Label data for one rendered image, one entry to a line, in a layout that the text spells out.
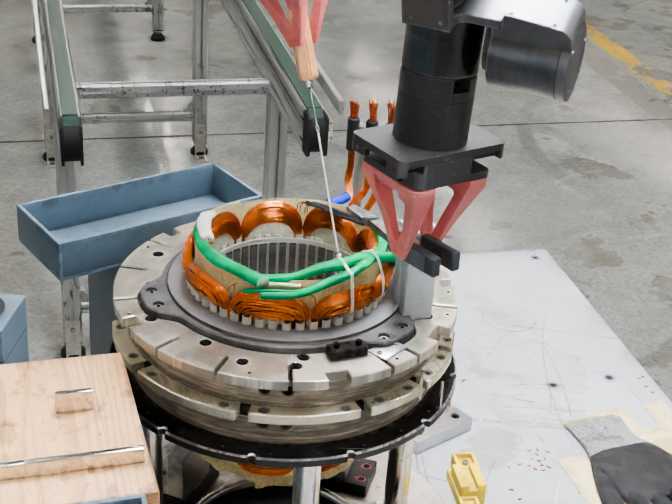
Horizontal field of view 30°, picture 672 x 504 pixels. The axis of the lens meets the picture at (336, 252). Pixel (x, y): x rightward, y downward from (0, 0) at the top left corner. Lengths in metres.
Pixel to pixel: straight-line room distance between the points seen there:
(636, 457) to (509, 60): 0.74
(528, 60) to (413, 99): 0.09
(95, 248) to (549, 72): 0.61
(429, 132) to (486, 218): 2.99
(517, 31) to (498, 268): 1.07
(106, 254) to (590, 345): 0.73
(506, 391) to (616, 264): 2.14
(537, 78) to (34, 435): 0.48
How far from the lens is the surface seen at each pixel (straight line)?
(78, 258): 1.33
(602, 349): 1.76
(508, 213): 3.96
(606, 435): 1.57
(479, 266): 1.92
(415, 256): 0.97
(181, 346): 1.08
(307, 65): 1.07
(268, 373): 1.04
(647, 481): 1.49
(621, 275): 3.69
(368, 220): 1.03
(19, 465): 0.98
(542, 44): 0.88
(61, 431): 1.03
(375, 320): 1.11
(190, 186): 1.49
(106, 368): 1.11
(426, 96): 0.92
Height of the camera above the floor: 1.66
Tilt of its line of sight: 27 degrees down
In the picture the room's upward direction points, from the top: 4 degrees clockwise
